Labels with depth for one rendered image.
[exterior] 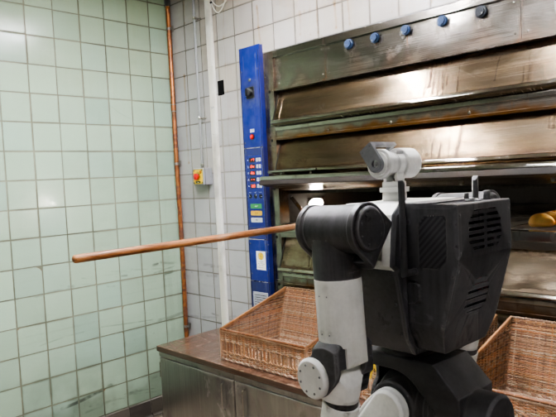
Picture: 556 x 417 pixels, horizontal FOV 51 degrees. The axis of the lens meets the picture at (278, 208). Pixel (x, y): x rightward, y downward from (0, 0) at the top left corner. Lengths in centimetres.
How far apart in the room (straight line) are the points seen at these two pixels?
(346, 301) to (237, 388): 172
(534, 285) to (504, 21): 101
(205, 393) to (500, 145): 175
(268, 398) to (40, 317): 140
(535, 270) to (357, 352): 141
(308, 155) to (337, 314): 195
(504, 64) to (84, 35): 226
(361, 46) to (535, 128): 90
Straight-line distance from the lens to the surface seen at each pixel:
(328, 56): 293
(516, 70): 241
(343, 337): 108
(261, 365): 265
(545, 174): 220
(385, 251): 113
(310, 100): 297
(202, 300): 372
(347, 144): 281
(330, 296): 107
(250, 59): 325
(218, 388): 285
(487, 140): 244
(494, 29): 249
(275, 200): 313
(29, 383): 345
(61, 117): 343
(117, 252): 215
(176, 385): 313
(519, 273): 243
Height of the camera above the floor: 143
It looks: 3 degrees down
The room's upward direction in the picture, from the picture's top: 3 degrees counter-clockwise
